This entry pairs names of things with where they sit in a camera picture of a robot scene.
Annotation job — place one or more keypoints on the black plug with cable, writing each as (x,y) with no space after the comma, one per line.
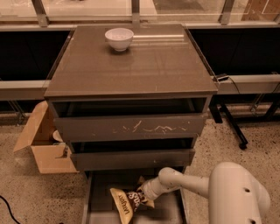
(226,85)

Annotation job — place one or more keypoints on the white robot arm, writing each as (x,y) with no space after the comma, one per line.
(234,195)

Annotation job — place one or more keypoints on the white ceramic bowl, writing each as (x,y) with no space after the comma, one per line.
(119,38)

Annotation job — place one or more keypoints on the white cup in box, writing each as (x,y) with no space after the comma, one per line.
(56,136)

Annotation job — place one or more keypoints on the grey drawer cabinet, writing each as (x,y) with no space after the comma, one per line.
(160,73)

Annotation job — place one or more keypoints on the grey bottom drawer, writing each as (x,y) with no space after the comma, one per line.
(100,207)

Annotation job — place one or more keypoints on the grey middle drawer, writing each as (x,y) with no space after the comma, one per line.
(132,154)

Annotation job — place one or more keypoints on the grey drawer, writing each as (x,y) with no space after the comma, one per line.
(81,122)
(100,207)
(132,154)

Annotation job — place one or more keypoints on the grey top drawer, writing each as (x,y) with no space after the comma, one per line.
(81,122)

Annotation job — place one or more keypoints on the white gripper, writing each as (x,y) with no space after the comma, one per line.
(148,189)

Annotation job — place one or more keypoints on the brown chip bag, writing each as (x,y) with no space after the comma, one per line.
(127,202)

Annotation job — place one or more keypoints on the black wheeled stand leg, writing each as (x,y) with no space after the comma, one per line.
(218,107)

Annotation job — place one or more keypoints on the open cardboard box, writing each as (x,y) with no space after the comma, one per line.
(50,156)

